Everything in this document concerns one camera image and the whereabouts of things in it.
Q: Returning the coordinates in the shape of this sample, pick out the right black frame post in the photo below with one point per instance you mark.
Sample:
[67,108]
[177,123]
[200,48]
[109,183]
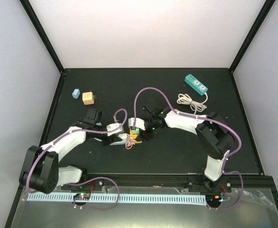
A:
[264,11]

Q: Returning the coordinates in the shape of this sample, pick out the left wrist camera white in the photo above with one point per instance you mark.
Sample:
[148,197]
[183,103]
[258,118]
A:
[114,128]

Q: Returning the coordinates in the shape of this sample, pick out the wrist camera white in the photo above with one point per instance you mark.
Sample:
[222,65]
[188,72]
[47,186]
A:
[114,128]
[136,123]

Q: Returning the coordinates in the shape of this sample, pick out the left circuit board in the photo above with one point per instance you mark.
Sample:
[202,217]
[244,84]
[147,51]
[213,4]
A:
[81,196]

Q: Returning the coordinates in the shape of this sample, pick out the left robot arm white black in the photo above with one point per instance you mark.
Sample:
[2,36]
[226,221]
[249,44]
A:
[41,172]

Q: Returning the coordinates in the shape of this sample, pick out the teal power strip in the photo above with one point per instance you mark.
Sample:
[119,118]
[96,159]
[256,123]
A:
[195,84]

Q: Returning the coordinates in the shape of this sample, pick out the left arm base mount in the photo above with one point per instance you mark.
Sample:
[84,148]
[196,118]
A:
[83,185]

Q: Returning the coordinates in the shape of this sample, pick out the circuit board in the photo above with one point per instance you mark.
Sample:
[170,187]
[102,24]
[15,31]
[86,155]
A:
[81,196]
[217,198]

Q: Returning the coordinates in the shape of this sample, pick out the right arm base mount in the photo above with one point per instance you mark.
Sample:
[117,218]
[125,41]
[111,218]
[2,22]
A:
[199,183]

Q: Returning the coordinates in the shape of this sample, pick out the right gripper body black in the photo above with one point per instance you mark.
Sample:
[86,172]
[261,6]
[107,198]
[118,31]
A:
[144,135]

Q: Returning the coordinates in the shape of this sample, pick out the black frame post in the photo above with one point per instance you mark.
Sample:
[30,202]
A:
[264,11]
[41,32]

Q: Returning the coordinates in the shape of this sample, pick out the left black frame post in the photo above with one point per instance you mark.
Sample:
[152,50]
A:
[41,32]

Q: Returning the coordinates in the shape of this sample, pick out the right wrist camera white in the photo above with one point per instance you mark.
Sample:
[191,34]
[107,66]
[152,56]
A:
[136,123]

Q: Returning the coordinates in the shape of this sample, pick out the yellow cube adapter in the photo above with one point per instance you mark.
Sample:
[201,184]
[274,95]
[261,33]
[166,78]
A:
[134,136]

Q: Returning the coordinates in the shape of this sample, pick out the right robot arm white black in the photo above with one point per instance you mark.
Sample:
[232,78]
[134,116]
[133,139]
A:
[215,139]

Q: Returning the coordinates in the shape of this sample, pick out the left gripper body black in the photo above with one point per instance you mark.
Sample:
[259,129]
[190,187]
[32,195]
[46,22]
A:
[105,142]

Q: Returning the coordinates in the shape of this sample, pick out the right circuit board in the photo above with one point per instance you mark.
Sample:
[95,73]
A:
[217,198]

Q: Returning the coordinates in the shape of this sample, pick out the light blue power strip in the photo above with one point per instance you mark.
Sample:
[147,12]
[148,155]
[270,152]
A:
[125,141]

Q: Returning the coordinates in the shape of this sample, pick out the white usb charger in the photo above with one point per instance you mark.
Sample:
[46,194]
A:
[124,136]

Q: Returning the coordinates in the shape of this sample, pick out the light blue slotted cable duct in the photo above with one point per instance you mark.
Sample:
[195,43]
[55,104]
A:
[121,198]

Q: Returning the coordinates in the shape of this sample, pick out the green cube adapter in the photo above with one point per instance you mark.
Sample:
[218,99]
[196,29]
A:
[136,131]

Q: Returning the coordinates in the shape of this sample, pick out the small blue plug adapter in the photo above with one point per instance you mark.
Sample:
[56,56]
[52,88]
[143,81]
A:
[76,93]

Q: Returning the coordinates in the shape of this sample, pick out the peach dragon cube adapter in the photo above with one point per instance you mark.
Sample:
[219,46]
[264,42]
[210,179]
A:
[88,98]

